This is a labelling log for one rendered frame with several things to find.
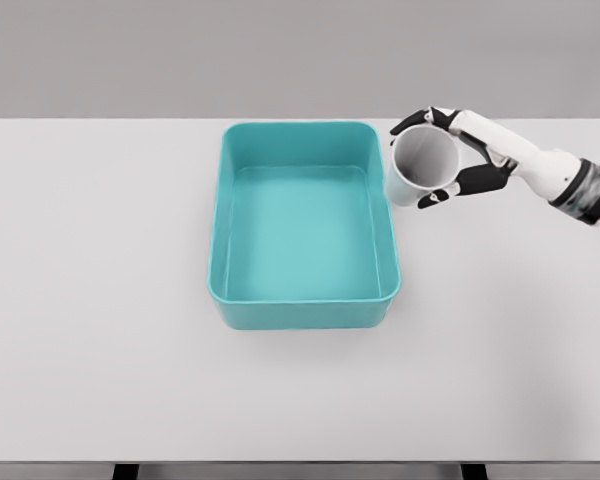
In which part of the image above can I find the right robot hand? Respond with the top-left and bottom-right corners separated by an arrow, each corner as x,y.
390,106 -> 529,211

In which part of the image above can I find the white paper cup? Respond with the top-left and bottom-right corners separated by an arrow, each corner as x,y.
384,124 -> 462,210

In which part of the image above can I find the teal plastic basket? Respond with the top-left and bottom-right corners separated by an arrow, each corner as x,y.
207,120 -> 400,332

